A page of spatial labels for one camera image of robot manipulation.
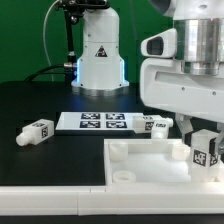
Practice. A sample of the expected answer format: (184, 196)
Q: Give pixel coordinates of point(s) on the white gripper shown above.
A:
(164, 86)

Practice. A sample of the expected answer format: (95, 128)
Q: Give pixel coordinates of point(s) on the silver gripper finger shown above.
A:
(219, 141)

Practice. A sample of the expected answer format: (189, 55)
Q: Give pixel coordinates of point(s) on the white square table top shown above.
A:
(136, 161)

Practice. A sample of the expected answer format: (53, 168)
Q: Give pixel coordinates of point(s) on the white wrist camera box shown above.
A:
(162, 45)

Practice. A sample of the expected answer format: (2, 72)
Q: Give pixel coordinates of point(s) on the white marker base plate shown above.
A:
(95, 121)

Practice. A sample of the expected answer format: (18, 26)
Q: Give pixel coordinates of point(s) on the black camera stand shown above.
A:
(73, 12)

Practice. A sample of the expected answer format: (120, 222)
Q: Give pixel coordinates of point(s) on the white front obstacle wall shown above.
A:
(117, 200)

